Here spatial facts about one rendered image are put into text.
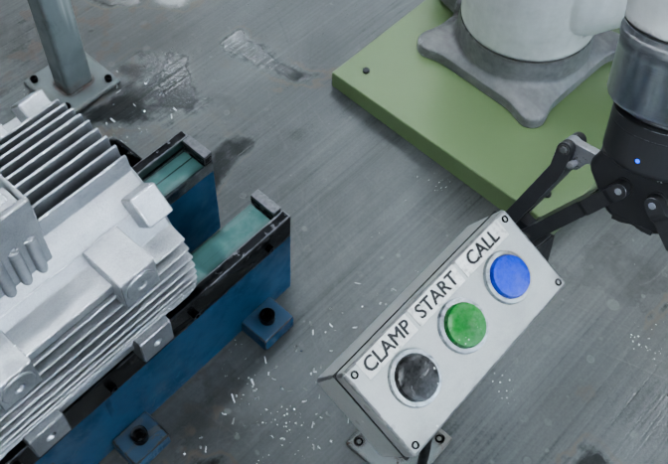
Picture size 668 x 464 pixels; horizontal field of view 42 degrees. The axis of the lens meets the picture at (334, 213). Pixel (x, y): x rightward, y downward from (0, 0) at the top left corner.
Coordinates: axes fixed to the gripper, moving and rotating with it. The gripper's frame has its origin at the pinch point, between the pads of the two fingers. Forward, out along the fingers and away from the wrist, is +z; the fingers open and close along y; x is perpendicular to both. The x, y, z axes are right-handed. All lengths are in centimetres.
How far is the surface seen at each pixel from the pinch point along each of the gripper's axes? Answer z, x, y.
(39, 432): 1.8, 35.7, 24.2
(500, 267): -10.7, 11.7, 4.2
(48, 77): 0, 5, 68
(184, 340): 6.7, 19.0, 28.6
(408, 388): -6.9, 21.8, 3.8
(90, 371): -1.0, 31.2, 24.1
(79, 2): -5, -5, 76
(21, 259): -11.7, 34.3, 25.3
